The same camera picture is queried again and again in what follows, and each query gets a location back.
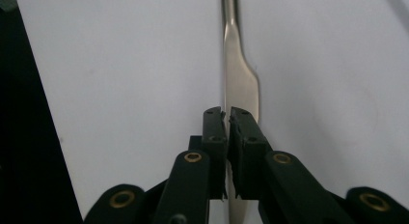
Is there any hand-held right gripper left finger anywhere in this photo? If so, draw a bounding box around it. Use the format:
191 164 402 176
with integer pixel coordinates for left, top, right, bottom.
188 106 230 201

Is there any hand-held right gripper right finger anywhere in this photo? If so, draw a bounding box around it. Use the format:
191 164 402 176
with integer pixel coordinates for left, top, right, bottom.
228 106 275 201

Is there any steel table knife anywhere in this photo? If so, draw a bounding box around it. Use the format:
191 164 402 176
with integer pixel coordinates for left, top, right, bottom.
219 0 260 224

